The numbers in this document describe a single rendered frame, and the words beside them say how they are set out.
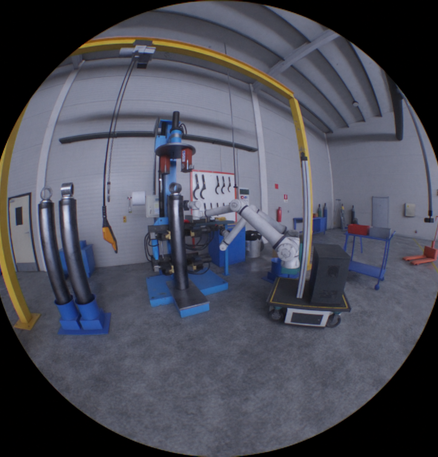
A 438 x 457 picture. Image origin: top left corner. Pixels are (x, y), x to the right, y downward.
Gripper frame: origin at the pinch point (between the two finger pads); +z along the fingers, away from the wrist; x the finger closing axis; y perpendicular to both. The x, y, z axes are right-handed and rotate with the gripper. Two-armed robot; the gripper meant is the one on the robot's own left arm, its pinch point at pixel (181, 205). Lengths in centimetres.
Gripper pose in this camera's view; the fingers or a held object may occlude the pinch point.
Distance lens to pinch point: 205.6
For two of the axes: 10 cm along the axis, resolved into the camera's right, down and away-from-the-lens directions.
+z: -7.7, -0.5, 6.4
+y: -6.4, 1.1, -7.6
